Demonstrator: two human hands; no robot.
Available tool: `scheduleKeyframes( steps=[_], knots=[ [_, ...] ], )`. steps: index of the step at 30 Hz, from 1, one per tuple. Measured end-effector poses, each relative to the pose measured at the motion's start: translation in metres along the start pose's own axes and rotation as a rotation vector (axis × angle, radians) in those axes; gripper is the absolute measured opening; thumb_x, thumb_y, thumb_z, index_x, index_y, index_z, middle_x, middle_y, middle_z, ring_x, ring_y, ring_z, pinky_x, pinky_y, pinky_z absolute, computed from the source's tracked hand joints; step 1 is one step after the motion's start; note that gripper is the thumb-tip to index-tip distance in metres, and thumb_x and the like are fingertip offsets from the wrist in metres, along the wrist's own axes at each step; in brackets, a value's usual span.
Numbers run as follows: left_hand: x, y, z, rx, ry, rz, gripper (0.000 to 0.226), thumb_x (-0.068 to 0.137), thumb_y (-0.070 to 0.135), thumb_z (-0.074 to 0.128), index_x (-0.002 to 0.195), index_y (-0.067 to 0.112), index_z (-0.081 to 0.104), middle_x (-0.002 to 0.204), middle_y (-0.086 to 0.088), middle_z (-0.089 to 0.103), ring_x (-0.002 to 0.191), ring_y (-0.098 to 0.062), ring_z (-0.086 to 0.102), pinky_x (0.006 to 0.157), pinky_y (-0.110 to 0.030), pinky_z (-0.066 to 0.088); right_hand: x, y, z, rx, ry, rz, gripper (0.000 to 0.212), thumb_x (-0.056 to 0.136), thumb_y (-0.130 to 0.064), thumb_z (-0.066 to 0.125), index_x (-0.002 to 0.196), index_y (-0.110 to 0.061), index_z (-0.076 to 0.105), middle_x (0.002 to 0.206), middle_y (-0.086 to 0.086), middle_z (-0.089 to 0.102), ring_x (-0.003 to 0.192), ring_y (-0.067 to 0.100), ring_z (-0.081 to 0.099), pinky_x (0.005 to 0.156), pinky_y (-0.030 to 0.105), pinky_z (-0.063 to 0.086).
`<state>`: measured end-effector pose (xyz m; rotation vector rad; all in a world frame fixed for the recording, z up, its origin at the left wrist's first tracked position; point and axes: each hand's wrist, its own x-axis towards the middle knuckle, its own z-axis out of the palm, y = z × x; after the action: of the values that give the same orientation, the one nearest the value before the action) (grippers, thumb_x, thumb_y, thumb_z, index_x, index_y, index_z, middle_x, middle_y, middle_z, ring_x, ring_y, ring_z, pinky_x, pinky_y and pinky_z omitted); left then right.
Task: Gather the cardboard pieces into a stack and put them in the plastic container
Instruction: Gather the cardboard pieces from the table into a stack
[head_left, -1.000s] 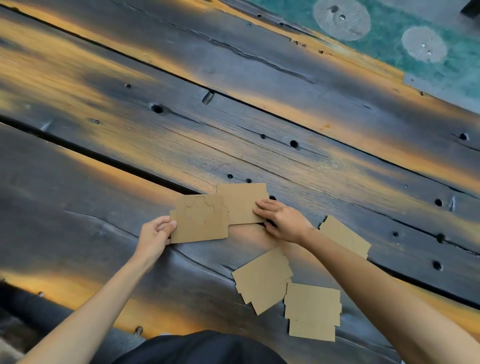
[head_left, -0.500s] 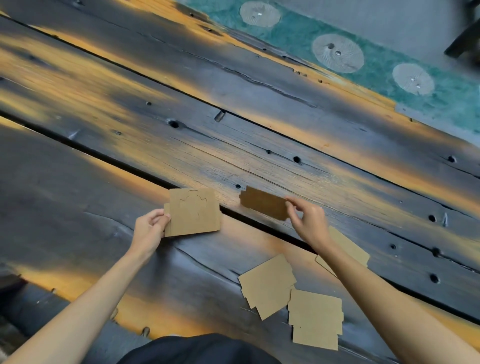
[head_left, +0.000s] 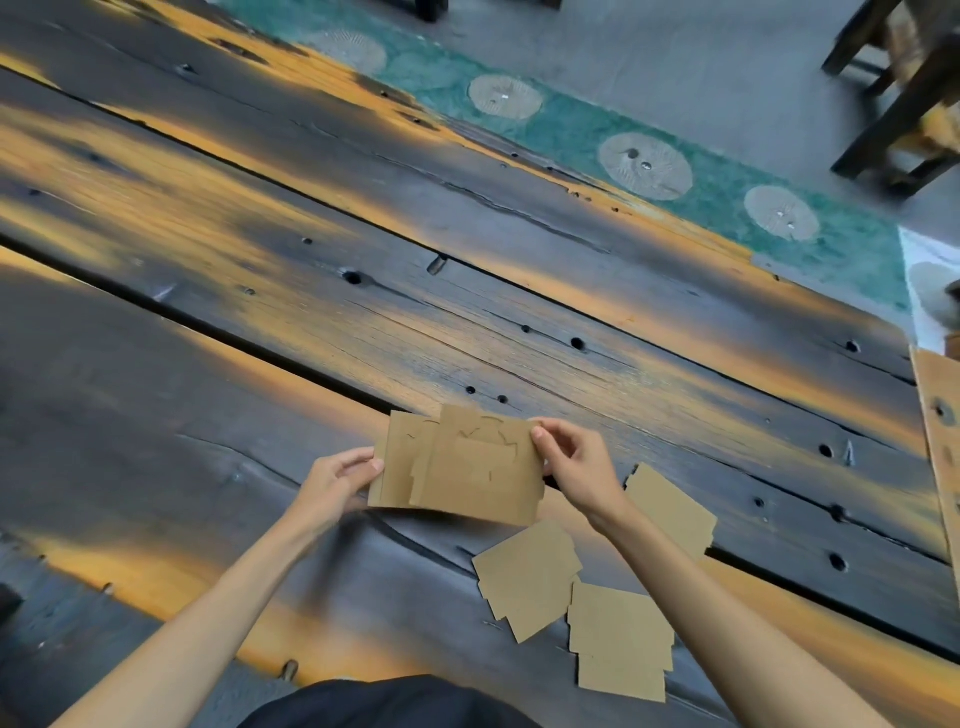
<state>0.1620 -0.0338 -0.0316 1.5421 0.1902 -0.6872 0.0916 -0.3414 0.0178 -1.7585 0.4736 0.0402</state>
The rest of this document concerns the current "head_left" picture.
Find person's right hand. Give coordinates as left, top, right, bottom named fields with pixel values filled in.
left=528, top=416, right=639, bottom=537

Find person's left hand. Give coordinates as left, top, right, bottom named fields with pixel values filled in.
left=281, top=446, right=386, bottom=561

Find person's left forearm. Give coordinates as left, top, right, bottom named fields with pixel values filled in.
left=48, top=517, right=320, bottom=728

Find person's right forearm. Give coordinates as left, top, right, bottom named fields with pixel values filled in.
left=599, top=498, right=894, bottom=728

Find person's black shirt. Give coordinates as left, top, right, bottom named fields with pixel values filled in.
left=241, top=673, right=543, bottom=728

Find green floor strip with discs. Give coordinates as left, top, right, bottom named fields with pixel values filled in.
left=213, top=0, right=913, bottom=316

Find weathered wooden bench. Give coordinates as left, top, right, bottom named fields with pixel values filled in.
left=909, top=344, right=960, bottom=601

